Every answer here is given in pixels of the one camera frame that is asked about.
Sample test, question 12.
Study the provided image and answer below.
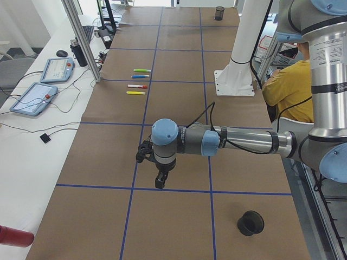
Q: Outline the teach pendant tablet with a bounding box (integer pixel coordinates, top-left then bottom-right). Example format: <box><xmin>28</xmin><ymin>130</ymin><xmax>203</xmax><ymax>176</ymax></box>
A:
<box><xmin>40</xmin><ymin>57</ymin><xmax>74</xmax><ymax>83</ymax></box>
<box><xmin>10</xmin><ymin>82</ymin><xmax>58</xmax><ymax>116</ymax></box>

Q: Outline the black water bottle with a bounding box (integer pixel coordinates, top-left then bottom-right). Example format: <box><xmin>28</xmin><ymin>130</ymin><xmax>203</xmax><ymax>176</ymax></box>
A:
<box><xmin>70</xmin><ymin>38</ymin><xmax>87</xmax><ymax>67</ymax></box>

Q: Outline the near black mesh cup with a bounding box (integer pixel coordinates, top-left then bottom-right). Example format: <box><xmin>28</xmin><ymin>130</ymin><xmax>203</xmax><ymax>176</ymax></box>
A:
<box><xmin>237</xmin><ymin>210</ymin><xmax>265</xmax><ymax>236</ymax></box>

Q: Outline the yellow marker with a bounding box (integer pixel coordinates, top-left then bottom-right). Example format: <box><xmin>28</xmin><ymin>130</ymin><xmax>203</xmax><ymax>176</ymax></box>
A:
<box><xmin>126</xmin><ymin>91</ymin><xmax>146</xmax><ymax>95</ymax></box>

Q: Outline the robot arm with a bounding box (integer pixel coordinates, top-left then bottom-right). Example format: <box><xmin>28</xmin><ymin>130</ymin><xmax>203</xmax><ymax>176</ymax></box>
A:
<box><xmin>151</xmin><ymin>1</ymin><xmax>346</xmax><ymax>189</ymax></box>

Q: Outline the person in yellow shirt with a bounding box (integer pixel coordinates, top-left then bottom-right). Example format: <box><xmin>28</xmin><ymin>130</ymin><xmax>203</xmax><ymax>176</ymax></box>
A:
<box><xmin>262</xmin><ymin>42</ymin><xmax>314</xmax><ymax>123</ymax></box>

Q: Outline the black computer mouse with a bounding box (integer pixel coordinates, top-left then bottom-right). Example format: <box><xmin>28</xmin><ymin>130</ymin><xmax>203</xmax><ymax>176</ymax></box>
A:
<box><xmin>56</xmin><ymin>50</ymin><xmax>68</xmax><ymax>57</ymax></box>

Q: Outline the lower teach pendant tablet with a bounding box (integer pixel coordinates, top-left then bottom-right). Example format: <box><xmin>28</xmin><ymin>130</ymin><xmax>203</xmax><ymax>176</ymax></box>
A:
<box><xmin>10</xmin><ymin>82</ymin><xmax>58</xmax><ymax>116</ymax></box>

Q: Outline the red capped white marker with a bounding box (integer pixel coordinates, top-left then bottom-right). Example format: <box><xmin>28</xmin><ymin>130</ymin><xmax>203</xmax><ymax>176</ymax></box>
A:
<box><xmin>127</xmin><ymin>84</ymin><xmax>148</xmax><ymax>89</ymax></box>

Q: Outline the upper teach pendant tablet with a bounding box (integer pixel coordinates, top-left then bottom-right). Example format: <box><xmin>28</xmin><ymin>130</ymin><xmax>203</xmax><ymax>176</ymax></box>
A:
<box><xmin>40</xmin><ymin>57</ymin><xmax>74</xmax><ymax>83</ymax></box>

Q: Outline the blue marker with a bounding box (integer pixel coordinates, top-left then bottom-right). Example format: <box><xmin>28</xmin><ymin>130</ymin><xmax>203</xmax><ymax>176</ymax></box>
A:
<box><xmin>131</xmin><ymin>75</ymin><xmax>150</xmax><ymax>79</ymax></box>

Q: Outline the black power adapter box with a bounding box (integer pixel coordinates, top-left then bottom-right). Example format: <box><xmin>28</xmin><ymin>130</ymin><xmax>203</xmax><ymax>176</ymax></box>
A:
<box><xmin>99</xmin><ymin>29</ymin><xmax>113</xmax><ymax>49</ymax></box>

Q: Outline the aluminium frame post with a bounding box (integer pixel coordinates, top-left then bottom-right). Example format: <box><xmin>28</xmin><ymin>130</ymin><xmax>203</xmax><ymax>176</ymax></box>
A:
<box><xmin>61</xmin><ymin>0</ymin><xmax>101</xmax><ymax>83</ymax></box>

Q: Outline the far black mesh cup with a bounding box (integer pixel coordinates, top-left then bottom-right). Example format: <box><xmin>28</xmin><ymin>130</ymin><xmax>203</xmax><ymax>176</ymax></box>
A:
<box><xmin>214</xmin><ymin>6</ymin><xmax>224</xmax><ymax>21</ymax></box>

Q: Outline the black mesh cup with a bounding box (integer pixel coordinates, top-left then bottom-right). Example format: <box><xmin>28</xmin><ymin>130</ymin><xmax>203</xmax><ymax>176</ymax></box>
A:
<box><xmin>214</xmin><ymin>6</ymin><xmax>224</xmax><ymax>21</ymax></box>
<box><xmin>237</xmin><ymin>210</ymin><xmax>265</xmax><ymax>236</ymax></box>

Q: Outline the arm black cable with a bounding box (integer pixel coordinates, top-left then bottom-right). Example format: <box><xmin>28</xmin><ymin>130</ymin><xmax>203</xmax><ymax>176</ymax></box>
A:
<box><xmin>185</xmin><ymin>101</ymin><xmax>274</xmax><ymax>154</ymax></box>

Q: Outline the small black sensor box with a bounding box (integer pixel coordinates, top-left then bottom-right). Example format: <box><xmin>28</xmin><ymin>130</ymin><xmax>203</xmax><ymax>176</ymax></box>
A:
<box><xmin>40</xmin><ymin>133</ymin><xmax>51</xmax><ymax>144</ymax></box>

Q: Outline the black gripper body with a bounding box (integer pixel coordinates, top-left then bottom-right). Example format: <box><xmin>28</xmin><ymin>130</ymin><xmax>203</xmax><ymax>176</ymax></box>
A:
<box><xmin>156</xmin><ymin>163</ymin><xmax>173</xmax><ymax>175</ymax></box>

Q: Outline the green marker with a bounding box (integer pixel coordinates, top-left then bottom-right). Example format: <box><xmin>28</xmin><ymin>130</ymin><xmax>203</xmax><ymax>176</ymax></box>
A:
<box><xmin>133</xmin><ymin>69</ymin><xmax>151</xmax><ymax>73</ymax></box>

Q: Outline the red bottle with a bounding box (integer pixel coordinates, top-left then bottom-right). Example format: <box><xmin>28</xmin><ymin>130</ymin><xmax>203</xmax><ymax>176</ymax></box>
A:
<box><xmin>1</xmin><ymin>226</ymin><xmax>34</xmax><ymax>248</ymax></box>

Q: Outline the black keyboard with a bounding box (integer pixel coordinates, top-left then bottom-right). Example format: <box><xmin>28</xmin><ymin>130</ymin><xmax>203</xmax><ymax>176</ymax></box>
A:
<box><xmin>82</xmin><ymin>25</ymin><xmax>94</xmax><ymax>43</ymax></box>

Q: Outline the white central pedestal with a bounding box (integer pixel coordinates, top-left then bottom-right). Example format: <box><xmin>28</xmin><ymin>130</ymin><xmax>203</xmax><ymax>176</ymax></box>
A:
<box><xmin>214</xmin><ymin>0</ymin><xmax>272</xmax><ymax>96</ymax></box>

